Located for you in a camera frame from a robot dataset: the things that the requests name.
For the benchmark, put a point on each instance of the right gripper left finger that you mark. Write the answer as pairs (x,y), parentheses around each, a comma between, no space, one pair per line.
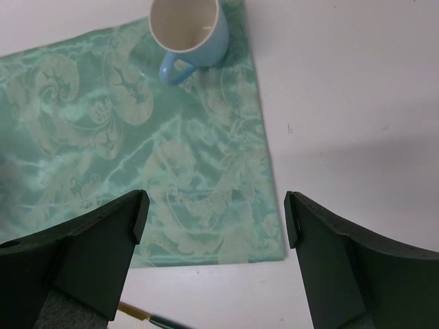
(72,275)

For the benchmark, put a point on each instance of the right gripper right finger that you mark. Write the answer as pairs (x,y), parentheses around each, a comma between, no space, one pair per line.
(356,278)

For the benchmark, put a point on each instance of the teal patterned cloth napkin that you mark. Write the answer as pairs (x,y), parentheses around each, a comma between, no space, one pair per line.
(86,120)

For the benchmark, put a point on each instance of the light blue mug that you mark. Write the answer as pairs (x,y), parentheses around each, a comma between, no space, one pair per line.
(194,35)

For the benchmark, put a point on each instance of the gold knife green handle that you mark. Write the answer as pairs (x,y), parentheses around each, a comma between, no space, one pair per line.
(142,315)

